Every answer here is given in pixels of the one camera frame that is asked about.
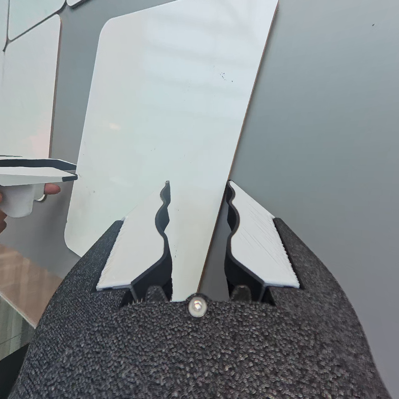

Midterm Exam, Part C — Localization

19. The row of white boards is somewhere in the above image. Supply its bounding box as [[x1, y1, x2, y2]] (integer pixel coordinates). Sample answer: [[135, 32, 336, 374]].
[[0, 0, 85, 160]]

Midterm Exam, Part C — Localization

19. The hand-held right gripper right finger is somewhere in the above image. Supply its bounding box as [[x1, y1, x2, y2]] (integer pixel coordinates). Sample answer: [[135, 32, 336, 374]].
[[224, 180, 300, 305]]

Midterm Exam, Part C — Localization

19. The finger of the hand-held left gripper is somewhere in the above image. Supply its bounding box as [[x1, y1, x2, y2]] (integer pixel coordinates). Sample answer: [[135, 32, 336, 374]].
[[0, 168, 78, 218], [0, 155, 78, 171]]

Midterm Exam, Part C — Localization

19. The white rounded board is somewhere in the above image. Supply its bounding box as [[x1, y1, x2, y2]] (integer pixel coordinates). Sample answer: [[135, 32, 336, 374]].
[[64, 0, 279, 303]]

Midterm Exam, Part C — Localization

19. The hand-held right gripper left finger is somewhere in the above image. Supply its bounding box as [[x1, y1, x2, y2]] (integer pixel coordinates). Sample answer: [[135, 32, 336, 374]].
[[96, 180, 173, 305]]

